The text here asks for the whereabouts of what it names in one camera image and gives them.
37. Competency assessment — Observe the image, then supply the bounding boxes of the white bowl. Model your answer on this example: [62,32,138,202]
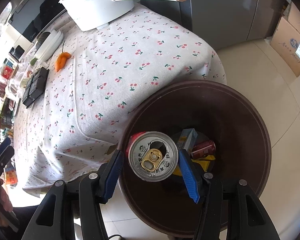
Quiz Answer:
[37,29,64,55]

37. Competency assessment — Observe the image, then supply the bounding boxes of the stacked cardboard boxes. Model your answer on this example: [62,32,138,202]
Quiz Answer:
[269,17,300,77]

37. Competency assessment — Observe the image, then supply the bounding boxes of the dark green pumpkin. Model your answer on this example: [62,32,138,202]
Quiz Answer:
[37,32,50,46]

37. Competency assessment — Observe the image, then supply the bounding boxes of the brown plastic bin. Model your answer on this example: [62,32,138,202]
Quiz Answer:
[117,80,272,238]

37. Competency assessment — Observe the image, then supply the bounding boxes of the cherry print tablecloth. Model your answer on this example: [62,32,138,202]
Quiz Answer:
[12,1,227,197]

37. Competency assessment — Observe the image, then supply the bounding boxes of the cream air fryer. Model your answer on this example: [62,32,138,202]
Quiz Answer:
[0,25,34,63]

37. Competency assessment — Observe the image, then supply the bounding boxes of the red drink can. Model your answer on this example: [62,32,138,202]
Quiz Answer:
[125,131,179,182]
[191,140,217,159]

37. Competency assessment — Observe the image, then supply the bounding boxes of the black microwave oven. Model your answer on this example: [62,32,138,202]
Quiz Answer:
[9,0,73,43]

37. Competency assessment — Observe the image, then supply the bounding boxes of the orange pepper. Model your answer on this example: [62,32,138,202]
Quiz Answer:
[55,40,72,72]

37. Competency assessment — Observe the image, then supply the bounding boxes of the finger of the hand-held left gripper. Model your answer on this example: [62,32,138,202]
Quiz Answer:
[0,146,15,180]
[0,137,12,162]

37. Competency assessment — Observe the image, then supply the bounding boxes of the blue carton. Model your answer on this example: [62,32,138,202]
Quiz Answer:
[176,128,198,153]

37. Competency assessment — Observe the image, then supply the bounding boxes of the yellow wrapper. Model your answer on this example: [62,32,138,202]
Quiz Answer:
[172,155,217,178]

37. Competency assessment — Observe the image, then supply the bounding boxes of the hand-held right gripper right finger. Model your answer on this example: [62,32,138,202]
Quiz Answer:
[178,149,282,240]

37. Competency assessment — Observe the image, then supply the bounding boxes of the white electric cooking pot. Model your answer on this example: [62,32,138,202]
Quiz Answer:
[59,0,188,32]

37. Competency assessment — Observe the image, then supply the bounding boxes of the grey refrigerator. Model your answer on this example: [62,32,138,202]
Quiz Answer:
[175,0,288,50]

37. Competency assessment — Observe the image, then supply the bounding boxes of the black plastic tray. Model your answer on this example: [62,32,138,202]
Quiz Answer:
[22,67,50,108]

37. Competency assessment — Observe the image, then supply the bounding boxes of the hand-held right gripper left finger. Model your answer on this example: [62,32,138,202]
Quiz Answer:
[21,149,124,240]

